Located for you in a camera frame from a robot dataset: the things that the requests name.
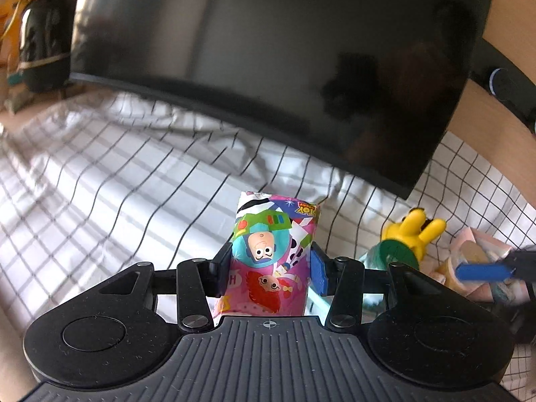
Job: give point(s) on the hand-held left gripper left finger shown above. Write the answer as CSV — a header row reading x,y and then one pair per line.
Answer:
x,y
220,274

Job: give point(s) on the black electronic device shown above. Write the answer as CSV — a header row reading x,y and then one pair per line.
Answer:
x,y
515,92

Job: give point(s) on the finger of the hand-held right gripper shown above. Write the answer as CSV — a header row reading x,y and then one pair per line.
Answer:
x,y
481,271

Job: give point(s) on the white black checkered tablecloth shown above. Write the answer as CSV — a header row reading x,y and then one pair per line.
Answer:
x,y
104,184

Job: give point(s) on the black curved monitor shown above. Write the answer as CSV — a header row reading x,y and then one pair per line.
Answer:
x,y
272,50

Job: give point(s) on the green lidded jar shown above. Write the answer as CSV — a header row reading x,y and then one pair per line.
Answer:
x,y
395,253

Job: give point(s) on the colourful cartoon tissue packet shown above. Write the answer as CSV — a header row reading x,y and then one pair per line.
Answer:
x,y
268,251

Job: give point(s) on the pink cardboard box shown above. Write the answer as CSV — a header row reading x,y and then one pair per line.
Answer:
x,y
471,238

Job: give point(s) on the yellow plush toy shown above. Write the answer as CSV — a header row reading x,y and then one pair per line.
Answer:
x,y
412,224

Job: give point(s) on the black backpack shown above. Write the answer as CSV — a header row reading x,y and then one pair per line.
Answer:
x,y
42,42

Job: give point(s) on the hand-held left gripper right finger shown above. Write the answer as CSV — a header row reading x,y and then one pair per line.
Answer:
x,y
320,272

